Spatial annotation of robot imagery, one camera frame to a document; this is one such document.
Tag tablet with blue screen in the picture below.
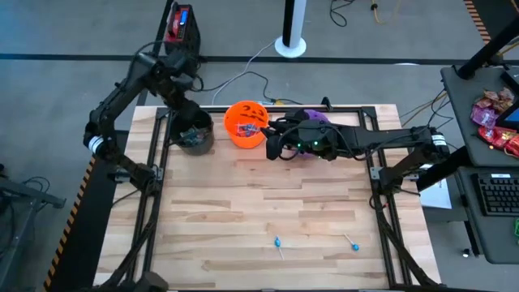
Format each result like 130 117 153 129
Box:
495 99 519 131

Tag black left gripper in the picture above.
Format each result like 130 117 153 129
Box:
161 66 203 123

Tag black desk device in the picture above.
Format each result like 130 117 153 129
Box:
499 63 519 95

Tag hazard striped black mat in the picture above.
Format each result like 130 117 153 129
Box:
463 0 519 45

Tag pink candy bag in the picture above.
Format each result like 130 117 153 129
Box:
470 105 500 130

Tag white paper sheet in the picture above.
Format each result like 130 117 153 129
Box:
418 164 453 211

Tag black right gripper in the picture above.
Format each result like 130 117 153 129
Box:
259 108 341 162

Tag red and black case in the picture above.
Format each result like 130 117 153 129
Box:
163 2 202 62

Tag black coiled floor cable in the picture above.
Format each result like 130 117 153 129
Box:
328 0 358 28

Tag grey keyboard desk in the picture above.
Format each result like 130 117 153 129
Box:
453 165 519 265

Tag black keyboard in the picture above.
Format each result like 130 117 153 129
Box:
477 173 519 217

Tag black desk pole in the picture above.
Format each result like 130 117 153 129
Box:
456 15 519 81

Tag white floor cable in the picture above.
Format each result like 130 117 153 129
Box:
211 39 278 106

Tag white and black pole stand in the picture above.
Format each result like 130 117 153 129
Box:
273 0 308 59

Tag hazard striped black platform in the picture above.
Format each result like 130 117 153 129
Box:
41 128 131 292

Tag orange pumpkin face bucket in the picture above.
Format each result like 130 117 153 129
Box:
222 100 276 150

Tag red candy pack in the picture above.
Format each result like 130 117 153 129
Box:
504 133 519 158
477 126 507 149

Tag purple pumpkin face bucket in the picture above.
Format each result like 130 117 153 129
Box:
283 108 334 160

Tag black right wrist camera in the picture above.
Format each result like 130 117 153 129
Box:
265 135 284 161

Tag black desk cables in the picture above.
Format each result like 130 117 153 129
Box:
399 89 457 152

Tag yellow floor cable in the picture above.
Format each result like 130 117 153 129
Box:
370 0 403 26

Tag brown candy bag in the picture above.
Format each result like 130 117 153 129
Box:
481 87 516 114

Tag black aluminium table frame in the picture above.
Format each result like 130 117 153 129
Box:
95 97 441 292

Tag dark grey side desk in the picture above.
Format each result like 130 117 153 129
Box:
440 64 519 169

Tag black halloween bucket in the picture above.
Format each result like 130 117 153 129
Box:
169 108 216 157

